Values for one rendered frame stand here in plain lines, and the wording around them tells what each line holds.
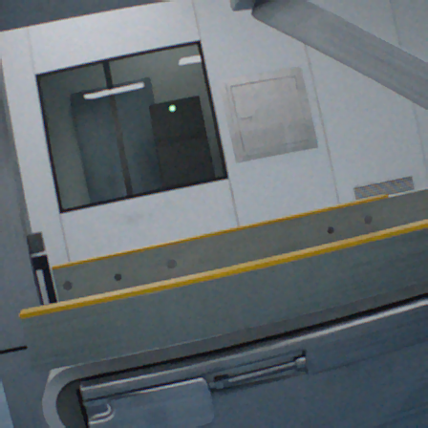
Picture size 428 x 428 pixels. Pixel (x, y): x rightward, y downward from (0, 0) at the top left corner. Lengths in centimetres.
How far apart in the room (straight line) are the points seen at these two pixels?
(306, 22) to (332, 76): 535
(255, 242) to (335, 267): 27
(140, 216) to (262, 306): 511
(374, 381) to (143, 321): 14
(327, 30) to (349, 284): 15
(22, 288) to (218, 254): 19
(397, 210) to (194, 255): 21
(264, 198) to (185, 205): 62
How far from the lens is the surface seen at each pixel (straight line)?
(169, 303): 37
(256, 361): 39
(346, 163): 570
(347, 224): 68
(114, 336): 37
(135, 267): 64
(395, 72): 39
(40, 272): 65
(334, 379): 41
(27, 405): 69
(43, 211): 555
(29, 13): 43
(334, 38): 40
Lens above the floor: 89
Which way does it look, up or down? 3 degrees down
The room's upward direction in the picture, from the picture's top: 11 degrees counter-clockwise
